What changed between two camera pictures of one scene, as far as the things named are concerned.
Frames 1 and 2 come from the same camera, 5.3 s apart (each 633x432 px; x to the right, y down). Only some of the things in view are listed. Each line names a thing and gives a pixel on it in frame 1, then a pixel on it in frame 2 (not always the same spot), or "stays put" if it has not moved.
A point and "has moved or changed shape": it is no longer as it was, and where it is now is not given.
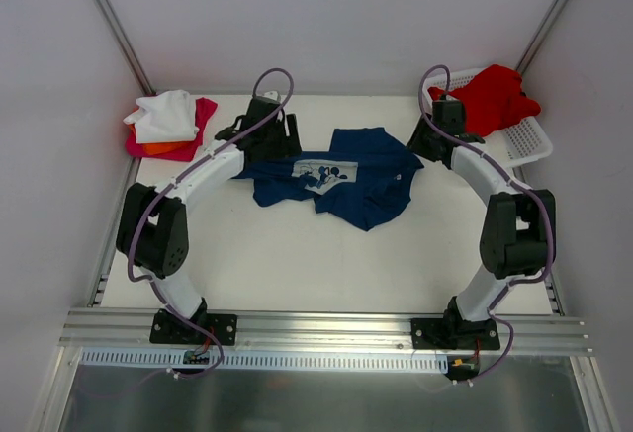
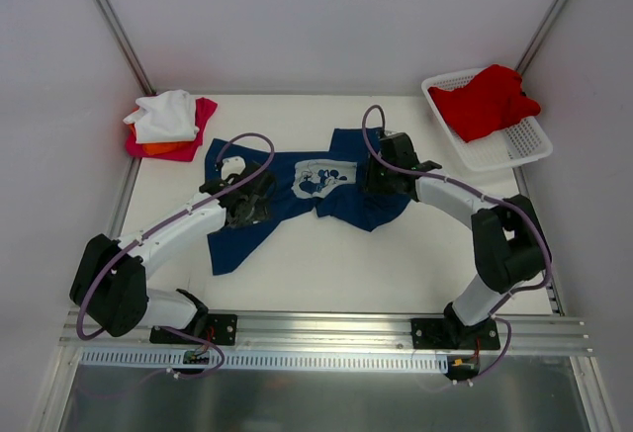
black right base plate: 454,334 stays put
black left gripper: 279,142 → 249,210
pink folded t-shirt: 205,108 stays put
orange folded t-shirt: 153,148 stays put
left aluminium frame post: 116,23 stays put
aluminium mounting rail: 320,332 stays put
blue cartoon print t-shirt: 364,178 has moved or changed shape
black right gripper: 426,141 → 372,180
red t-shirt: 494,101 stays put
